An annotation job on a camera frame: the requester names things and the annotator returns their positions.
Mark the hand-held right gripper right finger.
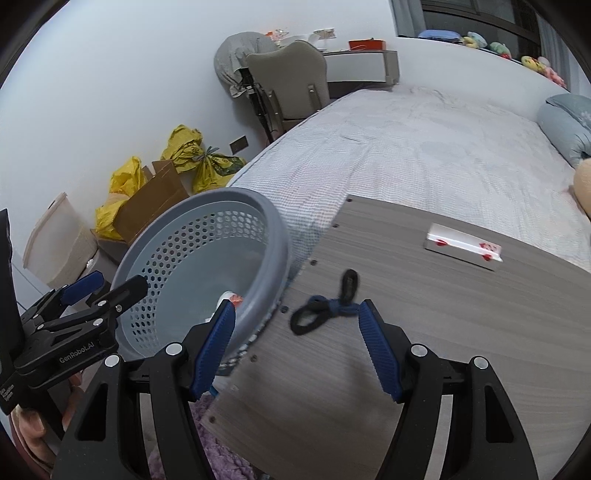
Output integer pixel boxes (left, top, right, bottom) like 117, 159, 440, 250
358, 299, 541, 480

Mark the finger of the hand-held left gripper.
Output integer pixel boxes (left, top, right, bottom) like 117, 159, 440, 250
21, 271, 106, 325
34, 275, 149, 344

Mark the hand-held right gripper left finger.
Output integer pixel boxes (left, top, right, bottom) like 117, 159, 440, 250
51, 298, 237, 480

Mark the black and blue knotted cord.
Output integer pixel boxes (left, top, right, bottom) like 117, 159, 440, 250
291, 269, 361, 335

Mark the grey perforated plastic basket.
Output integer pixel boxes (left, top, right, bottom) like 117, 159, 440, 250
111, 188, 293, 370

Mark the person's left hand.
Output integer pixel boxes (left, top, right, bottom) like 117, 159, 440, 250
9, 369, 85, 474

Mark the white cabinet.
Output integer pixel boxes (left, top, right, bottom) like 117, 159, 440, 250
11, 258, 56, 315

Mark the beige fabric bin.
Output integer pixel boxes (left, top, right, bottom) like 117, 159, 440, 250
23, 192, 99, 291

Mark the red and white paper cup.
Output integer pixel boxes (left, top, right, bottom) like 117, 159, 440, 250
210, 291, 245, 324

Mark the brown cardboard box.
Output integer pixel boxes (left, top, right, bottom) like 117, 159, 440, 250
113, 159, 191, 245

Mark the purple fluffy rug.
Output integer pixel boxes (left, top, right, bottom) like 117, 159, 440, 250
148, 401, 259, 480

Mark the large yellow plastic bag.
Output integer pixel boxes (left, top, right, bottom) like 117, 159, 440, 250
95, 156, 148, 241

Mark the white box with red hearts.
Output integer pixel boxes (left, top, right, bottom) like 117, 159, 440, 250
424, 223, 504, 271

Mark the yellow bag with green print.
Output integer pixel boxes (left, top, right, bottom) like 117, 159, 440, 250
191, 152, 247, 195

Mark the plain yellow plastic bag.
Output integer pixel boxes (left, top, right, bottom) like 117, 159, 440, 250
161, 124, 205, 174

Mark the bed with pale checked sheet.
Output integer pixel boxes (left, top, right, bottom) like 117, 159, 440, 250
228, 85, 591, 278

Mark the grey garment on chair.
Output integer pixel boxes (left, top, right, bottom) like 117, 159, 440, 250
213, 31, 278, 99

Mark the tan teddy bear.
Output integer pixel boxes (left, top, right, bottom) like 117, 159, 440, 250
573, 158, 591, 217

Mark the beige upholstered chair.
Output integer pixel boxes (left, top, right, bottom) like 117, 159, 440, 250
243, 40, 331, 134

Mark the grey and white desk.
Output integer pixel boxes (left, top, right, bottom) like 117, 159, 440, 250
323, 49, 400, 97

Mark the light blue folded duvet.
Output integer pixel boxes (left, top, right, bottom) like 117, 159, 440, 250
537, 93, 591, 168

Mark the blue cushion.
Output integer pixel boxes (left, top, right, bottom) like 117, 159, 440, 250
418, 29, 462, 43

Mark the pink plush toy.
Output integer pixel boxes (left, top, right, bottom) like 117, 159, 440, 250
538, 56, 566, 88

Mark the dark window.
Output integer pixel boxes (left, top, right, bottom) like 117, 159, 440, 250
390, 0, 555, 51

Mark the grey curtain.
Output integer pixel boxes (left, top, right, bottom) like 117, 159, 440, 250
536, 14, 571, 88

